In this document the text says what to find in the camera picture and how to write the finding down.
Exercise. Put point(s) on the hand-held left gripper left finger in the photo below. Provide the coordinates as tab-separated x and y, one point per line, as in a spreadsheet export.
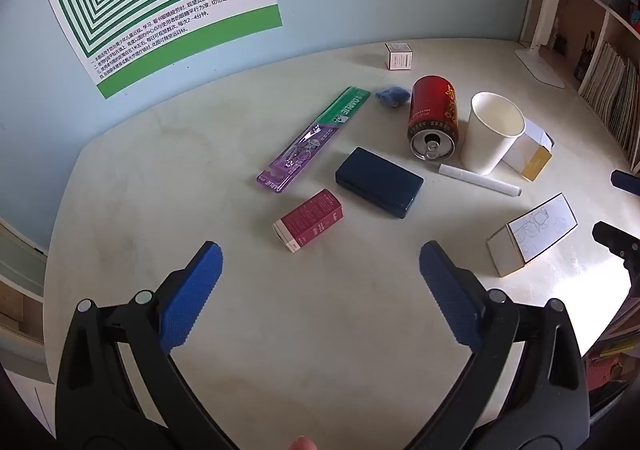
192	300

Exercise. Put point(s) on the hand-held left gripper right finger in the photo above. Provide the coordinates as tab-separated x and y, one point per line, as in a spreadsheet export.
450	300

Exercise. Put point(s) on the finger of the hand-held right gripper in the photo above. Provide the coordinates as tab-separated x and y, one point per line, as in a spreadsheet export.
627	180
612	237

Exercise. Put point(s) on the navy blue case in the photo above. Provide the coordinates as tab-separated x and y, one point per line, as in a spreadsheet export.
380	182

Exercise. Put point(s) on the red drink can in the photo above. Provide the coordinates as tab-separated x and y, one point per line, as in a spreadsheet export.
434	119

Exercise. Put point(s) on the person's left hand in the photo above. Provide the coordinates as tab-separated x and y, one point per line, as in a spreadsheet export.
301	444

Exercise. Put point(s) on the white box with line drawing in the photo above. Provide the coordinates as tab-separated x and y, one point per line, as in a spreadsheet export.
535	230

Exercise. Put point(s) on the white and gold carton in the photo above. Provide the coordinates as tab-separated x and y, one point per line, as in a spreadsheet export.
532	157

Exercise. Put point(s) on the white stick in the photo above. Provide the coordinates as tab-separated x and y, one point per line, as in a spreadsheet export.
480	178

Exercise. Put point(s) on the dark red box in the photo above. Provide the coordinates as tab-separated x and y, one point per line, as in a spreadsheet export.
312	220

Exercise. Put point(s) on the white paper cup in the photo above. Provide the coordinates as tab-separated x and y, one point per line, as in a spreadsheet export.
487	139

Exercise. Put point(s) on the white desk lamp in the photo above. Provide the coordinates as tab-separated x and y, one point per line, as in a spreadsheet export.
545	29

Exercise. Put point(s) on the pale side cabinet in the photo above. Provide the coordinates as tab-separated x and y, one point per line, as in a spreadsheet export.
20	280

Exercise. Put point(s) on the wooden bookshelf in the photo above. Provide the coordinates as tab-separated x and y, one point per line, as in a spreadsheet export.
580	4

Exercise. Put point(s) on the purple green toothbrush package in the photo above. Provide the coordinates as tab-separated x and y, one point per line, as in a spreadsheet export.
320	134

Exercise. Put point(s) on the crumpled blue wrapper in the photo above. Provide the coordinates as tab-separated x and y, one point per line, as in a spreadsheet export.
392	97

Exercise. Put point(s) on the small white box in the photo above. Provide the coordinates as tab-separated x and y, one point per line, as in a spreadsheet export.
398	57

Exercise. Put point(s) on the green striped wall poster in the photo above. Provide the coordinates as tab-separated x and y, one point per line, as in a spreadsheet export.
150	4

